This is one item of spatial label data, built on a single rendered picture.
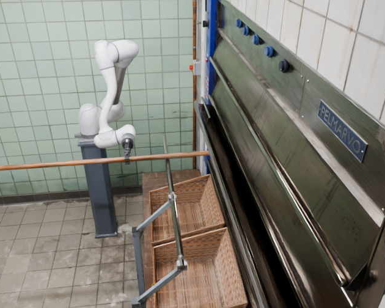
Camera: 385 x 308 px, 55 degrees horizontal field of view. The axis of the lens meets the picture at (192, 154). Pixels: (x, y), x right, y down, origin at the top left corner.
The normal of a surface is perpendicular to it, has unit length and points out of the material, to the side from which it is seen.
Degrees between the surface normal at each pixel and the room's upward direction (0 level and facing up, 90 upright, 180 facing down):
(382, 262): 90
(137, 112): 90
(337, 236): 70
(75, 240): 0
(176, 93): 90
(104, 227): 90
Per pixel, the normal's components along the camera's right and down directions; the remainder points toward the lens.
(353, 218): -0.93, -0.22
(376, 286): -0.99, 0.07
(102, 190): 0.15, 0.51
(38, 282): 0.00, -0.85
